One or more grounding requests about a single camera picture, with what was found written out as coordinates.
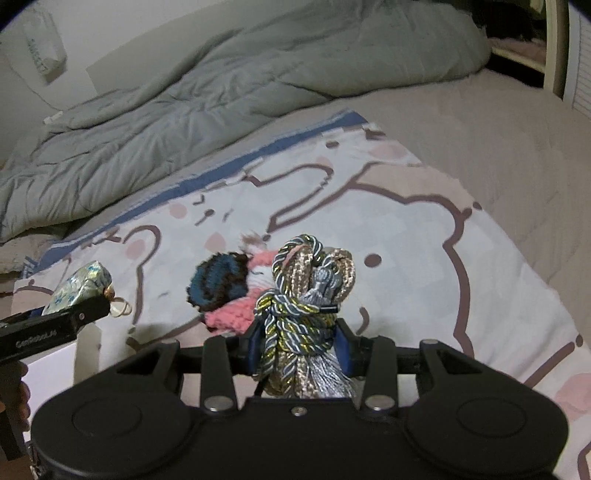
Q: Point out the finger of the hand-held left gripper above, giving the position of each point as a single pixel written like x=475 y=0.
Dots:
x=85 y=314

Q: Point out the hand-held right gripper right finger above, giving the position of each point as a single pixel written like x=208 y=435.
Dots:
x=344 y=348

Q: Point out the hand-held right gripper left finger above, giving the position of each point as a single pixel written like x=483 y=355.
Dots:
x=253 y=350

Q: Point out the blue-green floral brocade pouch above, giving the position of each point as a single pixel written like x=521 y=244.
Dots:
x=81 y=286

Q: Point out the white shallow cardboard box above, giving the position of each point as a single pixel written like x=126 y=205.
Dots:
x=51 y=378

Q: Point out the person's left hand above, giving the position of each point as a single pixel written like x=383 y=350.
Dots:
x=24 y=397

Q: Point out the pink crochet scrunchie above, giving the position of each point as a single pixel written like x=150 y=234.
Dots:
x=233 y=318

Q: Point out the dark blue brown crochet scrunchie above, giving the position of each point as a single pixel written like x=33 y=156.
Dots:
x=219 y=279

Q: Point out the beige fleece blanket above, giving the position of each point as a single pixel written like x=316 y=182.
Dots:
x=23 y=258

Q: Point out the pink white crochet piece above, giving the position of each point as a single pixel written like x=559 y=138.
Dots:
x=258 y=265

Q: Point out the bear printed blanket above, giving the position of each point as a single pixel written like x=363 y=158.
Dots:
x=415 y=258

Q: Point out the white charger plug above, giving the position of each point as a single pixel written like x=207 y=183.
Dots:
x=53 y=117

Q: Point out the grey duvet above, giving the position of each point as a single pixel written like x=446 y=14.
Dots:
x=207 y=92

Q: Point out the white headboard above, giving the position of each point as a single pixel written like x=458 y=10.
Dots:
x=134 y=55

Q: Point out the folded pink cloth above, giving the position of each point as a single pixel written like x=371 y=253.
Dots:
x=517 y=48

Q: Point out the cream clothes shelf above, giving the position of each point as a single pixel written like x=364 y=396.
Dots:
x=551 y=46

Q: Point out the white slatted panel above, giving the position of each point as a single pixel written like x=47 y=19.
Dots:
x=579 y=55

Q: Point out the white wall hanging pouch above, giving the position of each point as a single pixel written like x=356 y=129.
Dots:
x=44 y=46

